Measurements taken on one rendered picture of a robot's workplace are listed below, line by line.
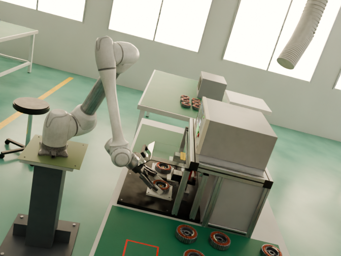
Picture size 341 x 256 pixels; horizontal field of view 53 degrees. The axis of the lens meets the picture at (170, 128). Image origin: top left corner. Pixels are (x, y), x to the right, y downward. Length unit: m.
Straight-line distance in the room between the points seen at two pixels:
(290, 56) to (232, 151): 1.33
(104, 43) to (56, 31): 5.06
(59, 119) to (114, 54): 0.56
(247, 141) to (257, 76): 4.98
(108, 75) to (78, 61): 5.00
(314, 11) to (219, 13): 3.57
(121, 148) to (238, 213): 0.72
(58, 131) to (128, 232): 0.81
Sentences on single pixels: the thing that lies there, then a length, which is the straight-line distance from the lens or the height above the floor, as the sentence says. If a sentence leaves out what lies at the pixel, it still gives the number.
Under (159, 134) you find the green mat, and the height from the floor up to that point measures 0.75.
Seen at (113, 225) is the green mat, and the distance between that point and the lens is 1.79.
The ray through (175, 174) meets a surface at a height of 0.92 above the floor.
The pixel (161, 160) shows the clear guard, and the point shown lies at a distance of 1.79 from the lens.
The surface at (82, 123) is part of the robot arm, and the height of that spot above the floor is 0.95.
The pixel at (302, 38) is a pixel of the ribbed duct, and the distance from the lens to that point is 3.06.
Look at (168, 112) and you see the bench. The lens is 3.55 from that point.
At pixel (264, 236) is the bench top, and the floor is 0.75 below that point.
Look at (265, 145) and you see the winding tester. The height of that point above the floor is 1.26.
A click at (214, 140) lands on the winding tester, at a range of 1.83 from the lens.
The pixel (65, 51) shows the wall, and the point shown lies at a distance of 6.97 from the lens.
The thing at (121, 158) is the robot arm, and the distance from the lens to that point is 1.77.
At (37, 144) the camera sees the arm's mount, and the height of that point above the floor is 0.75.
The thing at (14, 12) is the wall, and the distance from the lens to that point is 7.25.
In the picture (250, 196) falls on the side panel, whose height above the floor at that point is 1.00.
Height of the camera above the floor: 1.86
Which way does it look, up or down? 21 degrees down
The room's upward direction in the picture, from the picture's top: 15 degrees clockwise
